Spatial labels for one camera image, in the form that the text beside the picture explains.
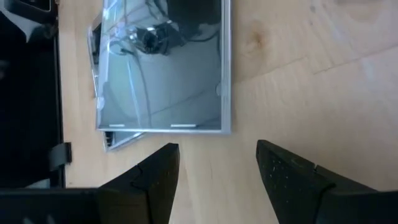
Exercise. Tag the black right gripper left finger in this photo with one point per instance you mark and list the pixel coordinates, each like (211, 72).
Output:
(149, 193)

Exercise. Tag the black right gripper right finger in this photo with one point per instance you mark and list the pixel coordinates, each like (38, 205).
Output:
(304, 196)

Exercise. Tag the black aluminium table frame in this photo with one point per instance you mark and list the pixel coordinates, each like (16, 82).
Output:
(58, 93)

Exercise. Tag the black table-level camera box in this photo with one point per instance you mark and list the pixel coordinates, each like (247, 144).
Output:
(28, 4)

